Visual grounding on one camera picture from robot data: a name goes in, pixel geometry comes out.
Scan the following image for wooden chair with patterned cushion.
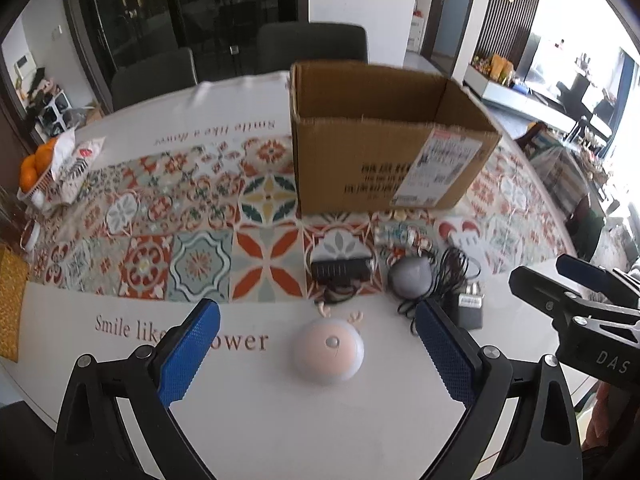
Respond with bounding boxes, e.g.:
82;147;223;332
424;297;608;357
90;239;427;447
520;121;603;261

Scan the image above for white crumpled plastic bag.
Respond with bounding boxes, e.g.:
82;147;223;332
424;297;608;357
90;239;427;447
50;127;77;182

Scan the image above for brown cardboard box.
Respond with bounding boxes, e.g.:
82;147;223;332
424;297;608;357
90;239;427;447
289;60;503;216

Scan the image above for small brown bowl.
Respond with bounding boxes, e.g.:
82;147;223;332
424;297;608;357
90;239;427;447
20;220;42;252

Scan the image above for yellow woven mat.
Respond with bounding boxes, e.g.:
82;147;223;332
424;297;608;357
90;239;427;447
0;245;31;362

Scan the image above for yellow bags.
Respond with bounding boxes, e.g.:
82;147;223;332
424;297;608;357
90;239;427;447
490;55;515;82

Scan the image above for black power adapter with cable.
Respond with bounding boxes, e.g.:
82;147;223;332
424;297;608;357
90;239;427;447
397;246;486;333

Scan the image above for black piano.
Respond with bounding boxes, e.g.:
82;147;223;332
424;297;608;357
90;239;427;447
557;72;617;128

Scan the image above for grey round speaker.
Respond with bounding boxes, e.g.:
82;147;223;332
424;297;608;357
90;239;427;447
388;256;434;301

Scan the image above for white leaf print snack bag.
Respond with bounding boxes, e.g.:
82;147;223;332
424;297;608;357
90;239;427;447
57;136;108;205

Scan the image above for white shoe rack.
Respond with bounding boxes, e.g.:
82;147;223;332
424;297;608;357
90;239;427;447
30;67;72;137

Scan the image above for wide dark grey chair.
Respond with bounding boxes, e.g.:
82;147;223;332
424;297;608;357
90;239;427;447
257;22;370;75

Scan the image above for black usb hub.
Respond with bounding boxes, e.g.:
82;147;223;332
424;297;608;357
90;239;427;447
310;255;375;307

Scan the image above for pink round deer night light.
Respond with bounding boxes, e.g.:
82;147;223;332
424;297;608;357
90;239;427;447
292;304;367;387

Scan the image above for white tablecloth with tile print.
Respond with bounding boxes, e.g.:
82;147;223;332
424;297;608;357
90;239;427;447
10;70;601;480

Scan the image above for dark framed room door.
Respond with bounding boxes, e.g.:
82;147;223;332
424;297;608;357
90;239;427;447
422;0;482;62

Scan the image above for white fruit basket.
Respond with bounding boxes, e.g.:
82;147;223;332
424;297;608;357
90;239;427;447
17;159;67;207

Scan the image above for person's pink clothing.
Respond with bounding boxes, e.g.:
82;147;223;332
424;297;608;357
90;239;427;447
584;380;640;457

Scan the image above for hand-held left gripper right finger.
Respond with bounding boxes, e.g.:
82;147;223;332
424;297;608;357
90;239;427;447
414;300;583;480

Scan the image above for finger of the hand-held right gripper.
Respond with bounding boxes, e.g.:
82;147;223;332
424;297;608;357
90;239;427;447
509;266;640;329
556;254;640;309

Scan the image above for white tv cabinet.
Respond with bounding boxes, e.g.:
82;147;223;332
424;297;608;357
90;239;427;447
464;62;532;107

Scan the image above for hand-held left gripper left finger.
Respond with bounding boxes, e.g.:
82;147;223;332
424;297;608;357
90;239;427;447
52;298;221;480

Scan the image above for dark glass sliding door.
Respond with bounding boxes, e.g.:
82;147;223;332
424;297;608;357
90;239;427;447
75;0;302;88

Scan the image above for clear pack of batteries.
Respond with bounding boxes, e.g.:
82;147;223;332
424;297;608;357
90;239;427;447
375;224;432;252

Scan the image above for small dark grey chair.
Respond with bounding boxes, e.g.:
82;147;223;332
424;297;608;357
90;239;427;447
110;47;197;111

